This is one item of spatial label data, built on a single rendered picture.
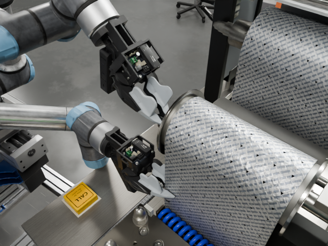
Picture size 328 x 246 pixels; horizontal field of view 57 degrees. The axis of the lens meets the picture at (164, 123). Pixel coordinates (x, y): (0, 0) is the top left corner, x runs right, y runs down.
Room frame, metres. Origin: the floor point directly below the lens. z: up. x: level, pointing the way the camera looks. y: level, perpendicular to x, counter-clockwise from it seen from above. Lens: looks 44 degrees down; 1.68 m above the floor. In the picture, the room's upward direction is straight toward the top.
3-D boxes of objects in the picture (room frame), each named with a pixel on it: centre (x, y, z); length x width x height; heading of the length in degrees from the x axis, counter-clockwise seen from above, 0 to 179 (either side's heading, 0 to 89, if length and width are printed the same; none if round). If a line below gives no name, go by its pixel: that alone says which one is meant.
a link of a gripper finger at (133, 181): (0.41, 0.06, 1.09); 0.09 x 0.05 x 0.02; 47
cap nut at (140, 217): (0.34, 0.05, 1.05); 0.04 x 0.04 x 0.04
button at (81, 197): (0.47, 0.24, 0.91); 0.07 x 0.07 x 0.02; 48
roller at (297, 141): (0.44, -0.21, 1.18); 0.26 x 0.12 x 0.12; 48
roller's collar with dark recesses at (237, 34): (0.63, -0.19, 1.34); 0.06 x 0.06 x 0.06; 48
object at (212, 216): (0.31, -0.09, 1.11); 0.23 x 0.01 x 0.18; 48
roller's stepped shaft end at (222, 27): (0.68, -0.15, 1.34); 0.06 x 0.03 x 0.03; 48
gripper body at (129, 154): (0.47, 0.09, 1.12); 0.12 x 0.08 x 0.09; 48
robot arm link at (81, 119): (0.57, 0.20, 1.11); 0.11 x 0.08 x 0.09; 48
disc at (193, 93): (0.44, -0.04, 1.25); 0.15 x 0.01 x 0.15; 138
